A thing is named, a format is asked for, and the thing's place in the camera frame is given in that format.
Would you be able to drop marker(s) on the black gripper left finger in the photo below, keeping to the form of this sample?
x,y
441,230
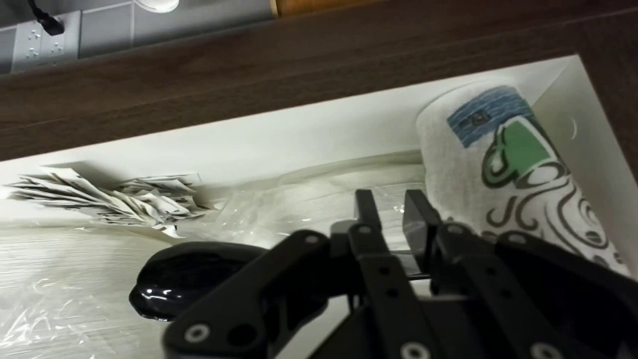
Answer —
x,y
256,312

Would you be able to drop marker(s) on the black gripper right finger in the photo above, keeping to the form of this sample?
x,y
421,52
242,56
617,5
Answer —
x,y
533,300

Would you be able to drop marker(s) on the patterned paper cup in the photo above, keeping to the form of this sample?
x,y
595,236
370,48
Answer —
x,y
491,166

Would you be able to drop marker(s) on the bag of black plastic spoons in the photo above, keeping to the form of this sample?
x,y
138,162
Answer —
x,y
69,290

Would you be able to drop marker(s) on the wall power outlet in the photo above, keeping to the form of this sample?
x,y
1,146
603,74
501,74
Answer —
x,y
35,46

